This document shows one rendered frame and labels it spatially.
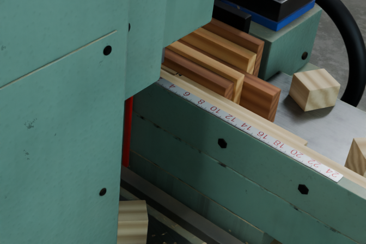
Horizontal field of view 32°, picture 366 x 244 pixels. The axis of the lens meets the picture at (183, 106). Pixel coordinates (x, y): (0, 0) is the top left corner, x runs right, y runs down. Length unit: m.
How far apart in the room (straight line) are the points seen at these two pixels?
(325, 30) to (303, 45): 2.01
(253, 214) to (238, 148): 0.08
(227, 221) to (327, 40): 2.15
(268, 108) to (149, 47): 0.20
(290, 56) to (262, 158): 0.25
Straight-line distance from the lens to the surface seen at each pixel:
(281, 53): 0.86
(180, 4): 0.69
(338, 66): 2.69
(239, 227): 0.75
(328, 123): 0.80
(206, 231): 0.75
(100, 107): 0.51
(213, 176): 0.73
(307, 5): 0.90
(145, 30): 0.59
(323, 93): 0.81
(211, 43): 0.79
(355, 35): 1.01
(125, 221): 0.72
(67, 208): 0.55
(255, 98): 0.76
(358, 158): 0.71
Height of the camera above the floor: 1.37
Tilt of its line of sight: 37 degrees down
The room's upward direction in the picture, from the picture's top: 7 degrees clockwise
